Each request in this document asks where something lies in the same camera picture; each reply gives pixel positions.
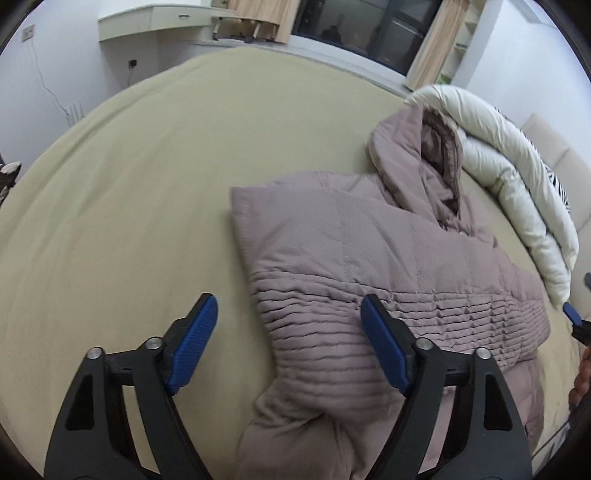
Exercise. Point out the person's right hand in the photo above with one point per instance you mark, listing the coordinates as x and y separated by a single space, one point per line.
581 383

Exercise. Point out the beige padded headboard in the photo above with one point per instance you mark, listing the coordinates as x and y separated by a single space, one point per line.
561 147

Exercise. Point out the beige curtain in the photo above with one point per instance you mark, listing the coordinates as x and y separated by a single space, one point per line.
436 41
265 18

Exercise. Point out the dark patterned cushion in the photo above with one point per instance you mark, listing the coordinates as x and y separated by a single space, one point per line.
9 177

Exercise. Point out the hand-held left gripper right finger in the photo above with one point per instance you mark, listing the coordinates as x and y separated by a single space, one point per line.
383 344

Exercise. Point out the white desk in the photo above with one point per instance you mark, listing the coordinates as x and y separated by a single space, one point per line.
157 21

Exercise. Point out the chair with metal legs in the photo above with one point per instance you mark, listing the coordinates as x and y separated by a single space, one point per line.
235 30

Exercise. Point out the white shelf unit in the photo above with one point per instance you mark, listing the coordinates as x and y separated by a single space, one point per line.
459 41

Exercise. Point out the white duvet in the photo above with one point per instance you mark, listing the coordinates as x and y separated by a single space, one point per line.
512 184

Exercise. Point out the white wall socket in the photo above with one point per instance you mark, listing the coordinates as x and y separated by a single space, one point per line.
27 33

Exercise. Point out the mauve hooded puffer jacket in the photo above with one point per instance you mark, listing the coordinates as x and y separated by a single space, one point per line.
369 258

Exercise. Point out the white router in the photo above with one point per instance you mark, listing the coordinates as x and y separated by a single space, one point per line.
75 115

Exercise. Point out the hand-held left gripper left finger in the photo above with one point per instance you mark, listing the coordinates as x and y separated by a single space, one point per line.
194 341

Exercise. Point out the zebra print pillow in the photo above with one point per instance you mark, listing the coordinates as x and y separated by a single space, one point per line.
556 177

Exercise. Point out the dark window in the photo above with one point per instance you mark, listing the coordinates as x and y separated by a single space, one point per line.
364 27

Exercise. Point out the bed with beige sheet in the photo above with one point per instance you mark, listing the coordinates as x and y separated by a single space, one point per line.
138 194

